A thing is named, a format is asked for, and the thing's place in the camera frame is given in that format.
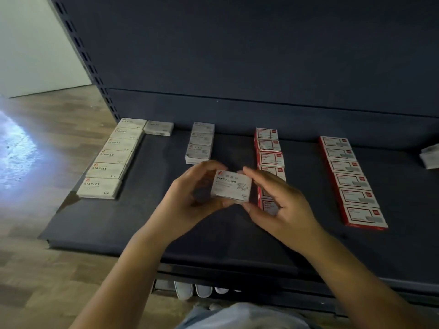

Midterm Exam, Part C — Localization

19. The person's left hand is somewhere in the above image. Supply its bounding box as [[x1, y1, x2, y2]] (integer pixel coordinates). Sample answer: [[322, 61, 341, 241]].
[[147, 159, 227, 245]]

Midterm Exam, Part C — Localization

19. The person's right hand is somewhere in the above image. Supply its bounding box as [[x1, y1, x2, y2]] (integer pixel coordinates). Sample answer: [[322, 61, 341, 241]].
[[240, 166, 329, 256]]

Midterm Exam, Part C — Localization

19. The pile of red white boxes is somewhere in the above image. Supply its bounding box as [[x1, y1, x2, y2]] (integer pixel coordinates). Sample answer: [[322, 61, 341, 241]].
[[420, 143, 439, 170]]

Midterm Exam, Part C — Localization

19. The dark metal shelf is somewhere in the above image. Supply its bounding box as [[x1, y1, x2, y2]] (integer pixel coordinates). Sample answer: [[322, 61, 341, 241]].
[[37, 0, 439, 316]]

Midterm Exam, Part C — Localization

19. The person's left forearm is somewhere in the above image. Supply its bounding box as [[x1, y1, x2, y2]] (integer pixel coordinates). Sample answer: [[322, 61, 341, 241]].
[[69, 226, 172, 329]]

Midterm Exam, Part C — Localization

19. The person's right forearm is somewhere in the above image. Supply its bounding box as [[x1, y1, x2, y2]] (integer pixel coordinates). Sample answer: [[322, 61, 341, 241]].
[[302, 236, 433, 329]]

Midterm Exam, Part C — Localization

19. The person's grey clothing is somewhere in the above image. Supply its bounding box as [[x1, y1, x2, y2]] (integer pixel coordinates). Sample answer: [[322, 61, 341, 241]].
[[177, 302, 313, 329]]

